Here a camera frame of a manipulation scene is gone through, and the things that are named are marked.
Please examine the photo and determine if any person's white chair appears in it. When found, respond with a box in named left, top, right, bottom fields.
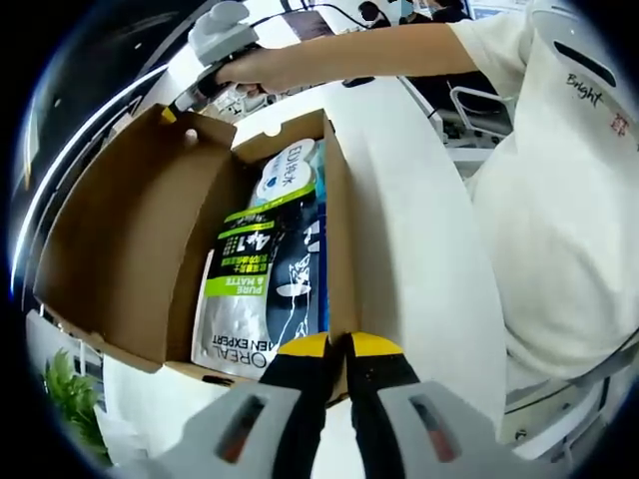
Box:
left=501, top=378, right=625, bottom=460

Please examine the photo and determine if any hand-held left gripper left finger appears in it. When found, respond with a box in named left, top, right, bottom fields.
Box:
left=144, top=332, right=334, bottom=479

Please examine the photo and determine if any blue tissue pack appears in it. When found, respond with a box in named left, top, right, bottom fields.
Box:
left=315, top=197, right=331, bottom=334

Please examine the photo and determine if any white office chair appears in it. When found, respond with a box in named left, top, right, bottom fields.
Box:
left=448, top=84, right=515, bottom=150

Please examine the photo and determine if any black cable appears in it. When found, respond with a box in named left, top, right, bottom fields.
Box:
left=249, top=3, right=370, bottom=32

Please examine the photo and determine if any potted green plant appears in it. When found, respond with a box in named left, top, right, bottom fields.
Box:
left=42, top=348, right=109, bottom=460

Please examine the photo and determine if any brown cardboard shoe box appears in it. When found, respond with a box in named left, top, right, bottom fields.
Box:
left=32, top=103, right=370, bottom=408

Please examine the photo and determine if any silver green soft item pouch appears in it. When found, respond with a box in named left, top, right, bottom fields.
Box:
left=191, top=197, right=325, bottom=380

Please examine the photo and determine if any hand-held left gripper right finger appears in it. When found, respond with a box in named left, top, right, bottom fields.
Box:
left=343, top=330, right=506, bottom=479

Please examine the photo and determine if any white wipes pack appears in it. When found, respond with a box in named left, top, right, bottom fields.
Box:
left=249, top=138, right=321, bottom=207

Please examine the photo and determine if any white chest device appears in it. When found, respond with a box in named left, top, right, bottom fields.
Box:
left=528, top=0, right=631, bottom=109

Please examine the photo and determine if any person's right hand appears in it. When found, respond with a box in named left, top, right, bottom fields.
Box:
left=214, top=47, right=284, bottom=99

